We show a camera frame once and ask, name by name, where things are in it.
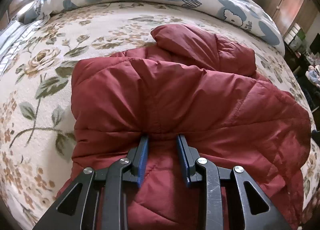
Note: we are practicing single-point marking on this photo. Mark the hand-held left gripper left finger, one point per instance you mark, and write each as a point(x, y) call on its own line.
point(143, 162)

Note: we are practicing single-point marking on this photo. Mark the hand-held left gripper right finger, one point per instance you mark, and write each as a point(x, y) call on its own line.
point(182, 159)

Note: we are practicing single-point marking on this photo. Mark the dark red puffer jacket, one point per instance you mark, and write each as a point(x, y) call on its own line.
point(175, 94)

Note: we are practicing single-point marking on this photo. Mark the floral bed blanket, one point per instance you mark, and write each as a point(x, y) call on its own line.
point(37, 119)

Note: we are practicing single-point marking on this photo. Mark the dark cluttered shelf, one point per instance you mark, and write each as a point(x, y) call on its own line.
point(297, 37)

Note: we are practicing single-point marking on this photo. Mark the striped pillow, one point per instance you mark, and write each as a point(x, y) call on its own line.
point(15, 37)

